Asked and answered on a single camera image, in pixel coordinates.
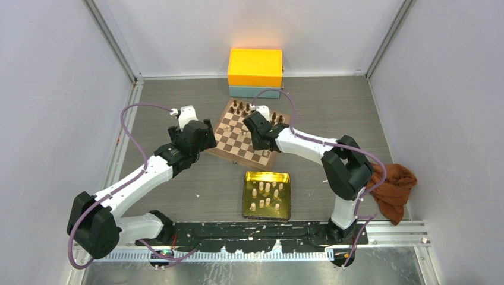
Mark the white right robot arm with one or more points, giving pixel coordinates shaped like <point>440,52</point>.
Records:
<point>347,169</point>

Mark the yellow metal tray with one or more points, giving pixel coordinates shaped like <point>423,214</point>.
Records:
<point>267,196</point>

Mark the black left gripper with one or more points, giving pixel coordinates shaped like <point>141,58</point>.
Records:
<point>208,141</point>

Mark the brown cloth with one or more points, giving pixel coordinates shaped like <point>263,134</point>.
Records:
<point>393,194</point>

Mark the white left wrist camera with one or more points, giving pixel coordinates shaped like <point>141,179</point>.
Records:
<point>184,115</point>

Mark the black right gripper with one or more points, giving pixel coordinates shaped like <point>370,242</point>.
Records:
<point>255,146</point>

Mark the wooden chess board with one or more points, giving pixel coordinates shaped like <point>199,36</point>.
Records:
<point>234,141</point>

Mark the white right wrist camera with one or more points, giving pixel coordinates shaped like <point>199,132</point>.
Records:
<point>262,109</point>

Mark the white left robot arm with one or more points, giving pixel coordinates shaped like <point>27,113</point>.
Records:
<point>96,221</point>

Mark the yellow plastic box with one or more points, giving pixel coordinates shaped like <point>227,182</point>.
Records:
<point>255,68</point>

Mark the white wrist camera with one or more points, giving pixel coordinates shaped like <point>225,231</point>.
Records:
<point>262,109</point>
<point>184,115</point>

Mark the teal plastic box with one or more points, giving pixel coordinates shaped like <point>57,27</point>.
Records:
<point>251,92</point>

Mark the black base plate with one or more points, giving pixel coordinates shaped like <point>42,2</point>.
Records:
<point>254,237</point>

